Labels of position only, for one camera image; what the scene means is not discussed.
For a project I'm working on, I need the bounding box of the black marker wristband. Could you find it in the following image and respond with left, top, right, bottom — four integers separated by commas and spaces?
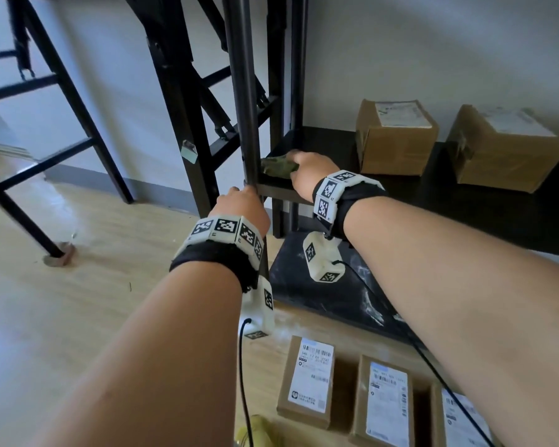
312, 169, 388, 240
169, 216, 265, 292

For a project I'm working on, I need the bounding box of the green and pink cleaning cloth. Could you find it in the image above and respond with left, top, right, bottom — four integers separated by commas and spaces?
260, 153, 300, 178

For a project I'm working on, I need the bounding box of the person's right forearm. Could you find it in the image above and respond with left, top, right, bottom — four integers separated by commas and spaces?
342, 196, 559, 447

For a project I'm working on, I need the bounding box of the black low table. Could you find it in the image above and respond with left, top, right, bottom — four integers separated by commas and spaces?
0, 0, 280, 268

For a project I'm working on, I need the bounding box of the brown cardboard box white label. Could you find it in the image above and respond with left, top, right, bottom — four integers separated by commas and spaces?
348, 354, 416, 447
355, 98, 440, 176
445, 104, 559, 194
276, 335, 336, 430
430, 384, 494, 447

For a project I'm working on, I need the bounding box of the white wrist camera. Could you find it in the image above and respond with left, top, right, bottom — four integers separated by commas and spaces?
239, 274, 276, 340

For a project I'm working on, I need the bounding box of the dark metal shelf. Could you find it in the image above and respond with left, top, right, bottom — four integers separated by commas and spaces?
221, 0, 559, 345

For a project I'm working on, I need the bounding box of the white marker cube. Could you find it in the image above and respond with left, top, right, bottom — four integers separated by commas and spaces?
302, 231, 345, 284

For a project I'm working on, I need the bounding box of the person's yellow-green shoe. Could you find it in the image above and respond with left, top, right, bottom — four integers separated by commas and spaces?
234, 413, 285, 447

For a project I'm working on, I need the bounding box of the person's right hand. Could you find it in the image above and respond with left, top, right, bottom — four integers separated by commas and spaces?
286, 151, 341, 204

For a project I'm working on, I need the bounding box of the person's left forearm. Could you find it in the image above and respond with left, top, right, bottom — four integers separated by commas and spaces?
27, 263, 243, 447

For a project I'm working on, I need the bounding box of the person's left hand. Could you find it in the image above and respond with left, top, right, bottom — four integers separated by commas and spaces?
208, 186, 271, 239

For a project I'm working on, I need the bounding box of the black camera cable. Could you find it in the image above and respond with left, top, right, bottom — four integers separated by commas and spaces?
333, 260, 494, 447
237, 318, 255, 447

